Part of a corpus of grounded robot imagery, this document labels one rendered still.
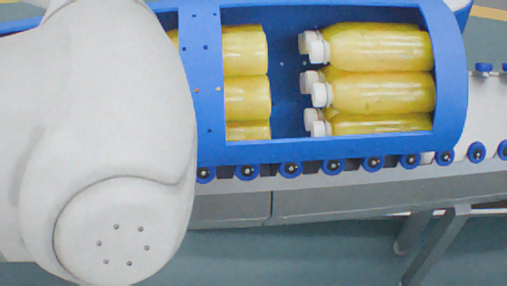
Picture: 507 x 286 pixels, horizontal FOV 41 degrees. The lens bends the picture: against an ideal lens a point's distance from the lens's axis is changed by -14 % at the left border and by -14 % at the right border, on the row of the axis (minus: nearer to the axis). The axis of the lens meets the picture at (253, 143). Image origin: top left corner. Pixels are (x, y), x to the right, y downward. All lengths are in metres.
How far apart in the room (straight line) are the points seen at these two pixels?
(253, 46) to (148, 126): 0.85
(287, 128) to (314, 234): 0.99
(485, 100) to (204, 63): 0.67
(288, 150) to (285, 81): 0.24
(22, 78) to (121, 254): 0.10
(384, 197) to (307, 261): 0.88
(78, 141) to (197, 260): 1.98
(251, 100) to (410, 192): 0.42
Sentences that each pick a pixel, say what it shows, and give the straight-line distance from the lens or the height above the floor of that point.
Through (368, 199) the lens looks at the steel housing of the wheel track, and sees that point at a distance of 1.46.
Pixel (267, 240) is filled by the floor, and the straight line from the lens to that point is 2.33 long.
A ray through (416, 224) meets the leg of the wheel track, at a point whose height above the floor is 0.25.
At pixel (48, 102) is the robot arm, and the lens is 0.36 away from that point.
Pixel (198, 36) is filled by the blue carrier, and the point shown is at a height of 1.23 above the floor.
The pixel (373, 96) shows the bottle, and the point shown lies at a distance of 1.24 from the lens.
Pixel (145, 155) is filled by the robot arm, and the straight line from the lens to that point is 0.34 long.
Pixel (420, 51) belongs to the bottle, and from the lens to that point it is 1.25.
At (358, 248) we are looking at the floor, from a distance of 2.35.
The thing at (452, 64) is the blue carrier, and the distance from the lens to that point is 1.22.
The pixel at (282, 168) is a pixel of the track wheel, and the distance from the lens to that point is 1.35.
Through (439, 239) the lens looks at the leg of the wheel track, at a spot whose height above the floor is 0.47.
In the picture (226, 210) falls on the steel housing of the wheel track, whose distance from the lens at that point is 1.43.
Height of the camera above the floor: 2.16
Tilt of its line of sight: 61 degrees down
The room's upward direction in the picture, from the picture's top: 4 degrees clockwise
